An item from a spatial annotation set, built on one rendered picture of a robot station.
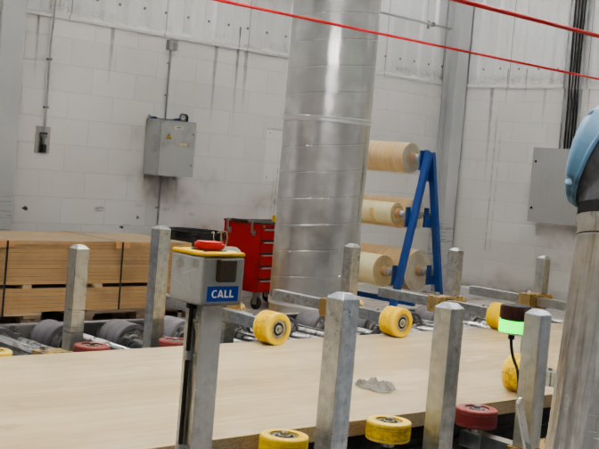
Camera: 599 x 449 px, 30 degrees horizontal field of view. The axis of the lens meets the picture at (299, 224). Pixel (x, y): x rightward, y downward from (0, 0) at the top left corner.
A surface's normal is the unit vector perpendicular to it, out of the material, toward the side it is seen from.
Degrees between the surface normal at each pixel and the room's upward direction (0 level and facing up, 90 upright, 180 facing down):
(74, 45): 90
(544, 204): 90
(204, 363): 90
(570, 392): 80
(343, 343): 90
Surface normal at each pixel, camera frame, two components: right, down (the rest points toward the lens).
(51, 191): 0.69, 0.10
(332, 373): -0.73, -0.03
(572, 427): -0.65, -0.22
